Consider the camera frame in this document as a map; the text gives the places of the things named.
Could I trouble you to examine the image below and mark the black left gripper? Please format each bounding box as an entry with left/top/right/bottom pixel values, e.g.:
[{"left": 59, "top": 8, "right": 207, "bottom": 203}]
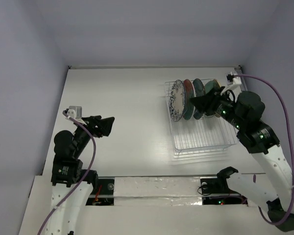
[{"left": 73, "top": 115, "right": 114, "bottom": 156}]

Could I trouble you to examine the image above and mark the light green flower plate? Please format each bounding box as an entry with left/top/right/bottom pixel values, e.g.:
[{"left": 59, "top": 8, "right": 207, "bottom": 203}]
[{"left": 204, "top": 80, "right": 214, "bottom": 93}]

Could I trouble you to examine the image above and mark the dark teal brown-rimmed plate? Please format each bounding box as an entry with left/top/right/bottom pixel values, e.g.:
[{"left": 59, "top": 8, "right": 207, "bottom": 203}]
[{"left": 193, "top": 78, "right": 205, "bottom": 120}]

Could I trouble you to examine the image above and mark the red and teal plate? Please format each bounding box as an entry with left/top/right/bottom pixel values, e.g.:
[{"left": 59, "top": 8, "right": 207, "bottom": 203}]
[{"left": 183, "top": 79, "right": 195, "bottom": 120}]

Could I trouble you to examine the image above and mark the blue floral white plate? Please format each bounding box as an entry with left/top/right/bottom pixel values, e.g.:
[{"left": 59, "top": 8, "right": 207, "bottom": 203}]
[{"left": 169, "top": 80, "right": 187, "bottom": 121}]

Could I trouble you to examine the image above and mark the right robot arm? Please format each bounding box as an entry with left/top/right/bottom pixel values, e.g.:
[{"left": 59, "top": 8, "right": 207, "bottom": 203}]
[{"left": 190, "top": 89, "right": 294, "bottom": 232}]

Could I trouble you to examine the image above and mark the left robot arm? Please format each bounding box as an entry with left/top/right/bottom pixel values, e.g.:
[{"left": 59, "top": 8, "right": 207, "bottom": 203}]
[{"left": 39, "top": 116, "right": 115, "bottom": 235}]

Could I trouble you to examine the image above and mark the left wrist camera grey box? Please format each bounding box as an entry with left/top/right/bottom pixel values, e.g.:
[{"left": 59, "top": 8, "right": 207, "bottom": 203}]
[{"left": 62, "top": 106, "right": 85, "bottom": 124}]

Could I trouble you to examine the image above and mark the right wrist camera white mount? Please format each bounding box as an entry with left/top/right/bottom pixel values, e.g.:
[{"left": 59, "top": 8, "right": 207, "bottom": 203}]
[{"left": 220, "top": 72, "right": 242, "bottom": 95}]

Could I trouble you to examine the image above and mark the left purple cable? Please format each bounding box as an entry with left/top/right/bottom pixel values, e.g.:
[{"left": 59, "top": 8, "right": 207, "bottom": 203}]
[{"left": 36, "top": 110, "right": 97, "bottom": 235}]

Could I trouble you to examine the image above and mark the purple cable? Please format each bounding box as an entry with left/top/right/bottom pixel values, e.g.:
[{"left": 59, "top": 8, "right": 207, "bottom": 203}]
[
  {"left": 236, "top": 74, "right": 294, "bottom": 226},
  {"left": 36, "top": 110, "right": 97, "bottom": 235}
]

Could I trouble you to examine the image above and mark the white wire dish rack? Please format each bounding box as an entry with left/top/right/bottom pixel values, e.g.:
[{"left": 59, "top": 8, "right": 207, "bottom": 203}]
[{"left": 164, "top": 81, "right": 238, "bottom": 158}]

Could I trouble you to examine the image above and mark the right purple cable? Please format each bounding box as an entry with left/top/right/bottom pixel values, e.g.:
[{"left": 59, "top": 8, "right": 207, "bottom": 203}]
[{"left": 236, "top": 74, "right": 294, "bottom": 226}]

